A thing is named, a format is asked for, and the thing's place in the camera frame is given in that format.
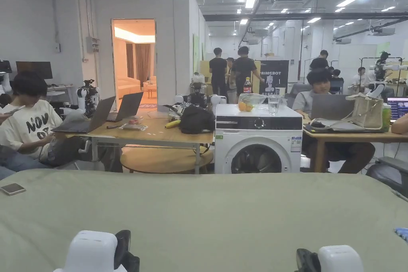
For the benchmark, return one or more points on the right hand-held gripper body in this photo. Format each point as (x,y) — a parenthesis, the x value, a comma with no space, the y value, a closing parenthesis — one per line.
(338,261)

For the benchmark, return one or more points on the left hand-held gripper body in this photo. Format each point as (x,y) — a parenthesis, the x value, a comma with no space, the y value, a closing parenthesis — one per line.
(91,249)

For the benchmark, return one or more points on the small blue white object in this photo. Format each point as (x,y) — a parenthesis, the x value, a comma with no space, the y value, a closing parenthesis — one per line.
(402,233)

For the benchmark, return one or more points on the beige smartphone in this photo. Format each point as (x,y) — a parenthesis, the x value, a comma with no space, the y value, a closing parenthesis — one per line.
(12,189)

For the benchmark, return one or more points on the bed with pale green sheet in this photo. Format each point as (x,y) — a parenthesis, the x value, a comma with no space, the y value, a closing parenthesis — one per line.
(204,214)

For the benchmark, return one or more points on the white washing machine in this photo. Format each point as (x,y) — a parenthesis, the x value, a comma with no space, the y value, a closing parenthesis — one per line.
(258,144)

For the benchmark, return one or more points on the white humanoid robot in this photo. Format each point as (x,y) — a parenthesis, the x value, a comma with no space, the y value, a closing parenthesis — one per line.
(87,96)

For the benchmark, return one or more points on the black white robot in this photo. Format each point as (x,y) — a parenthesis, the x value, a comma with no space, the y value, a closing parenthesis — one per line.
(197,95)

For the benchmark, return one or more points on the desk with black monitor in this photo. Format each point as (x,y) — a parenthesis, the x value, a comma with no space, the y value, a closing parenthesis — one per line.
(35,69)

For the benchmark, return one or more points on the white armed robot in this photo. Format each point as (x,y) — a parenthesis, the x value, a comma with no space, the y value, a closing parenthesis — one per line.
(387,68)

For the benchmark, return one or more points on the group of people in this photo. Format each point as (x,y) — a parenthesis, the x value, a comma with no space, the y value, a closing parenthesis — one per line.
(322,61)
(242,68)

